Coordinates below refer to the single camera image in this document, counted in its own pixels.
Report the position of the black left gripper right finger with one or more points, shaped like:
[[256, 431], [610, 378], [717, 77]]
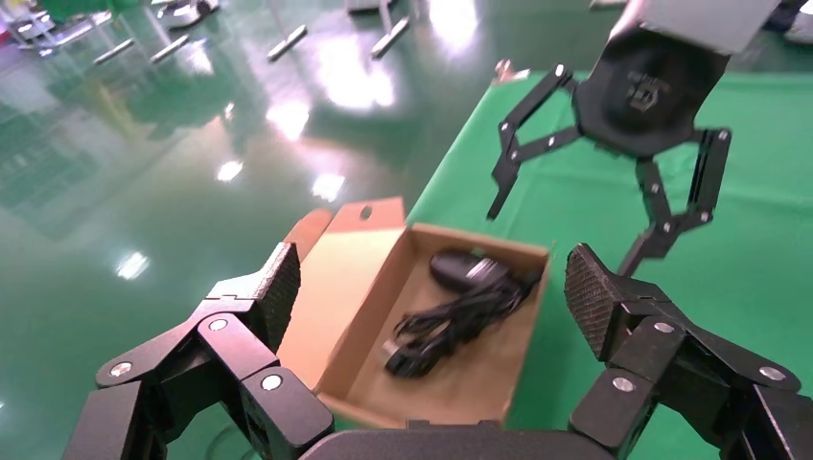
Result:
[[667, 355]]

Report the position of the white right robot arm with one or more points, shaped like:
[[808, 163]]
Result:
[[801, 30]]

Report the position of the green background object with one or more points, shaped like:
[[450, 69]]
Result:
[[82, 7]]

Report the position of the open brown cardboard box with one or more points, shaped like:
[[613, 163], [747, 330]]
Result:
[[355, 298]]

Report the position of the white table leg with foot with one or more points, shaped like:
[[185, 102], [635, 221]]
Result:
[[114, 52], [287, 43], [169, 49], [389, 38]]

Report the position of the green table cloth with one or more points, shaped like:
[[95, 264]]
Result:
[[749, 209]]

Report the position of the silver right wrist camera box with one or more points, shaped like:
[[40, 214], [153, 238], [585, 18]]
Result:
[[705, 22]]

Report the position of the silver binder clip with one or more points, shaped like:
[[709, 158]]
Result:
[[508, 71]]

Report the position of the grey metal background frame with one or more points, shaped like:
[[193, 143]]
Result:
[[38, 28]]

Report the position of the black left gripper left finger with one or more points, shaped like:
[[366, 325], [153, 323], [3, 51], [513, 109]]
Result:
[[222, 355]]

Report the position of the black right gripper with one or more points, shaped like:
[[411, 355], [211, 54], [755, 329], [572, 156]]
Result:
[[641, 101]]

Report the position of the dark floor stand base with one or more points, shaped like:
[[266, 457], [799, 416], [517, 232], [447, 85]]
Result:
[[190, 11]]

